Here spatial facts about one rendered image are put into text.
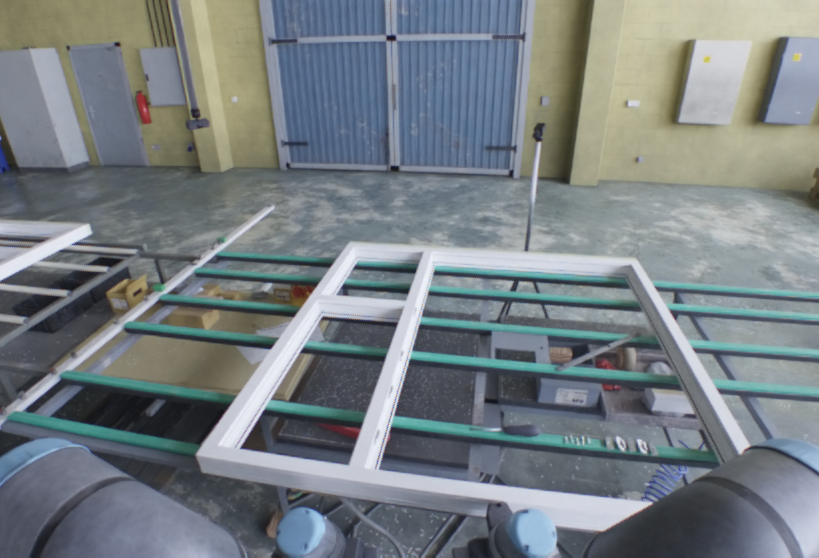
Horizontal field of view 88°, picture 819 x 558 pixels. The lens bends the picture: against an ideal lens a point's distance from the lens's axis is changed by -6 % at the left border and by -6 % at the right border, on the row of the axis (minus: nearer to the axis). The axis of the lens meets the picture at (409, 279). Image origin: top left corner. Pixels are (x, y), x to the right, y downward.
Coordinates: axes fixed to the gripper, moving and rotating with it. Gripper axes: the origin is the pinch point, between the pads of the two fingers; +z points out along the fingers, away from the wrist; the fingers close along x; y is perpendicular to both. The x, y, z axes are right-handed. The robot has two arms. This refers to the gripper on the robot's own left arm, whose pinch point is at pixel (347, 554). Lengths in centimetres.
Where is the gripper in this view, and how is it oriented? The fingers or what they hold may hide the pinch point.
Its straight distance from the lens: 132.2
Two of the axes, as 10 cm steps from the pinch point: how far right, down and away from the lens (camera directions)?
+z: 1.9, 6.3, 7.6
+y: 1.1, -7.8, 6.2
